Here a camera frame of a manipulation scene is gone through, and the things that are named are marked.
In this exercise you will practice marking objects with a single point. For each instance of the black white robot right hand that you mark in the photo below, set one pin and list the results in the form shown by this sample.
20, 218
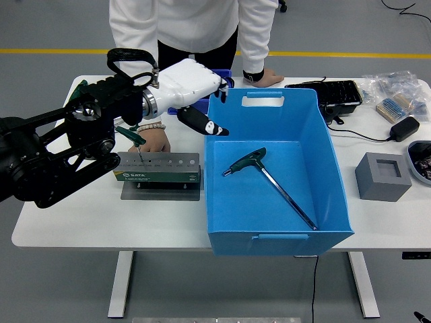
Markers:
423, 318

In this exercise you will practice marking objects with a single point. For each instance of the person's left hand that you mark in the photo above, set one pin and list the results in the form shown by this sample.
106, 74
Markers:
267, 78

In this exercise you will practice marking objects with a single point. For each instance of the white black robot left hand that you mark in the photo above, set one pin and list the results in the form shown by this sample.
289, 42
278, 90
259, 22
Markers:
188, 84

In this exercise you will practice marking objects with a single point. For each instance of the person's right hand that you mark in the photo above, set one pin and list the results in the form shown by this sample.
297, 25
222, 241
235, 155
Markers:
155, 141

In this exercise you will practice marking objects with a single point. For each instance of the green steel hex key stand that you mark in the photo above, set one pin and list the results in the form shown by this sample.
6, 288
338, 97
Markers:
155, 176

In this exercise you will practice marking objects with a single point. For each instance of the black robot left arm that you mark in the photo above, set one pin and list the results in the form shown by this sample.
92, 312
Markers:
67, 134

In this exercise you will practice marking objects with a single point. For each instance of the person's left forearm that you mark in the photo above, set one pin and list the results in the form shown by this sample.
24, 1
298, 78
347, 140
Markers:
254, 50

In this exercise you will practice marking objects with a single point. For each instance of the large light blue plastic box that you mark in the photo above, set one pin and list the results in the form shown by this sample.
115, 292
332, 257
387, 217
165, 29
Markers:
256, 202

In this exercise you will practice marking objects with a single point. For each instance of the small dark blue parts bin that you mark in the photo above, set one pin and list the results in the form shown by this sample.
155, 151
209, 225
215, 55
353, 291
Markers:
202, 105

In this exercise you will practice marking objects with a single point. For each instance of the dark blue round item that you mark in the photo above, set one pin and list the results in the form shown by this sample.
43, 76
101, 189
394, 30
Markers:
230, 82

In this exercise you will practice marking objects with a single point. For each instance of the person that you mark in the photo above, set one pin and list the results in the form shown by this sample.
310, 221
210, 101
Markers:
195, 23

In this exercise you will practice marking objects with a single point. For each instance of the black table control panel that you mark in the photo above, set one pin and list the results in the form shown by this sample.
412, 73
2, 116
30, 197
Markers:
415, 255

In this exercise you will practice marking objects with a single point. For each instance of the white table leg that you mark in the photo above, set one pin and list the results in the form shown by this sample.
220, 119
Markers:
119, 286
365, 286

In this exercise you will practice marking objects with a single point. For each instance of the black office chair base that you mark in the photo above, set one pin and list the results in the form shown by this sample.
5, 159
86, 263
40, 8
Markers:
283, 6

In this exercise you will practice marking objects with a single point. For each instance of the black plastic tray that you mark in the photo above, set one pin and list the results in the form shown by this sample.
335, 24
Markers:
340, 92

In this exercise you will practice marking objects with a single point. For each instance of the clear plastic bags with parts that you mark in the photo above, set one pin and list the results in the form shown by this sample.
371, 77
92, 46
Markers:
394, 82

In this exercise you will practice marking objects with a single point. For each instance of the taped resistor strip bundle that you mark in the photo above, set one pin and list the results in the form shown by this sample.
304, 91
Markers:
394, 107

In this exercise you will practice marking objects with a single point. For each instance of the grey foam block with recess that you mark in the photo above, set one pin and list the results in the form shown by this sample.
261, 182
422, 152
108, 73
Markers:
377, 183

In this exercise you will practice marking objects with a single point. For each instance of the black power adapter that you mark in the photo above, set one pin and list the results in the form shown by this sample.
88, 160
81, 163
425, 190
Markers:
405, 128

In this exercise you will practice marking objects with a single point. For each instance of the grey oval dish with parts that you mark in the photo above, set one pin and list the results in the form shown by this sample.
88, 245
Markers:
419, 161

